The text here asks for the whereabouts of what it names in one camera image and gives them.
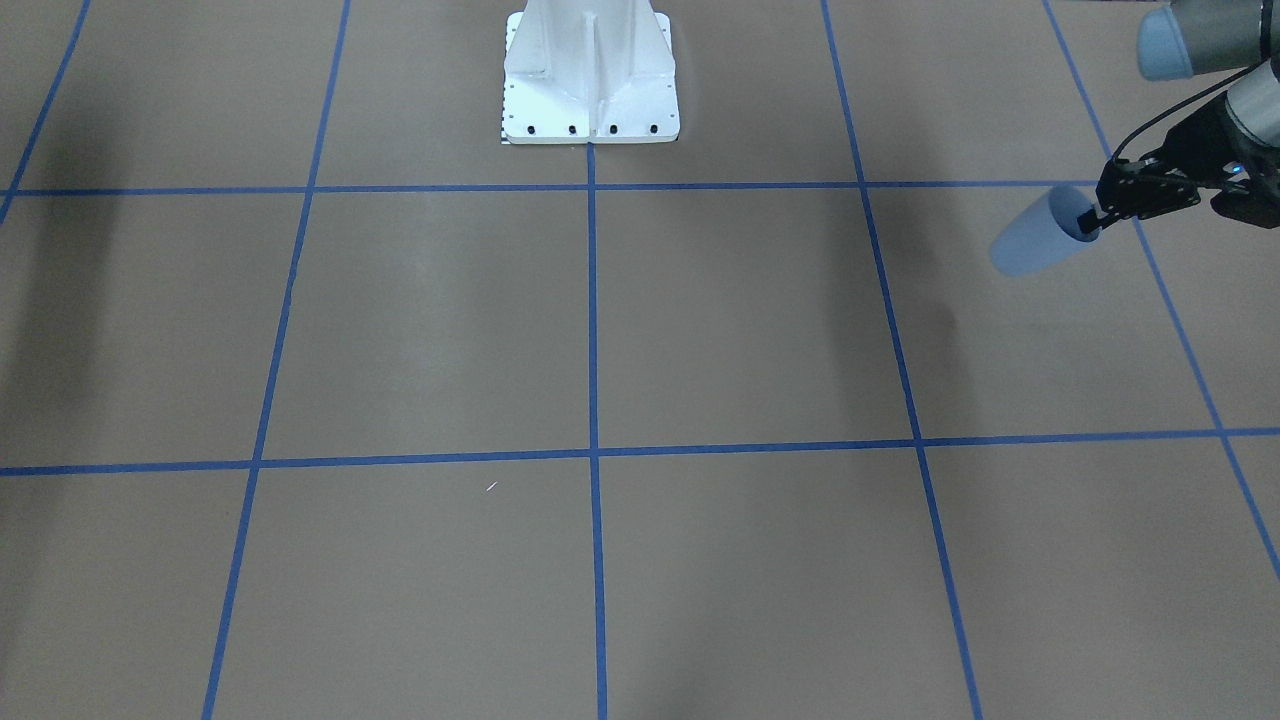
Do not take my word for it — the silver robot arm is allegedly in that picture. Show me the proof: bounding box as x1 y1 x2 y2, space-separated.
1066 1 1279 242

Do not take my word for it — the light blue cup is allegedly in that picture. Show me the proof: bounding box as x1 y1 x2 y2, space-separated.
989 186 1100 277

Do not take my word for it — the white camera stand column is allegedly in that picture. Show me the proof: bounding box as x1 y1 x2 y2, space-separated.
500 1 681 145

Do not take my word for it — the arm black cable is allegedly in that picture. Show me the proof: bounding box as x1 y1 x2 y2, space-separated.
1108 58 1280 170

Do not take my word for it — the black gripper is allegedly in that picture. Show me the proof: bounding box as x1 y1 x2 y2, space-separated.
1076 92 1253 237

